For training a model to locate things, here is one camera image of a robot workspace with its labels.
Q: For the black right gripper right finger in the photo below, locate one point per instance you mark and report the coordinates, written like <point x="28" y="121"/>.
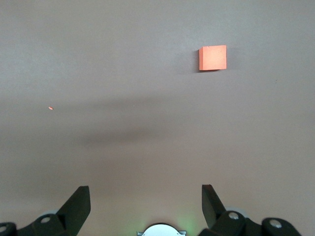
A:
<point x="211" y="209"/>

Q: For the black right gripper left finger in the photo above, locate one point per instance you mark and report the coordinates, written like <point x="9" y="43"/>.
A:
<point x="73" y="209"/>

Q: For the orange foam block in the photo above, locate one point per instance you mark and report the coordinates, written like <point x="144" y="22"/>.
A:
<point x="213" y="57"/>

